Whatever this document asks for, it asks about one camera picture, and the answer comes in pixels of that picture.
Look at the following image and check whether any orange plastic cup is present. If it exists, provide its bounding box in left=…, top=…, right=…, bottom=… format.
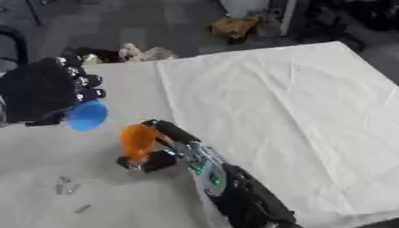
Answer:
left=118, top=122, right=159, bottom=165

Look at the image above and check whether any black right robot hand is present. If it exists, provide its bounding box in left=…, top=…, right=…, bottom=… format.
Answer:
left=115, top=118, right=203, bottom=174

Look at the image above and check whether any beige soft toy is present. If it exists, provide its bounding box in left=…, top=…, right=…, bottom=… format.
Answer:
left=117, top=42, right=178, bottom=62

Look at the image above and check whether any white bin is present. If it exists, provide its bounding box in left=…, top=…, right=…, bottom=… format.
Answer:
left=218, top=0, right=274, bottom=20

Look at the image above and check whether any black bag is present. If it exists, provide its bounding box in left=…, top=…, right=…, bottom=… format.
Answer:
left=61, top=46, right=125, bottom=64

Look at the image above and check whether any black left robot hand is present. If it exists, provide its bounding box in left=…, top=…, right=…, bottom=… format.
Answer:
left=0, top=54, right=110, bottom=127

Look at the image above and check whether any black chair frame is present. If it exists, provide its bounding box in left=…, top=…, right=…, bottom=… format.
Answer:
left=0, top=24, right=31, bottom=69

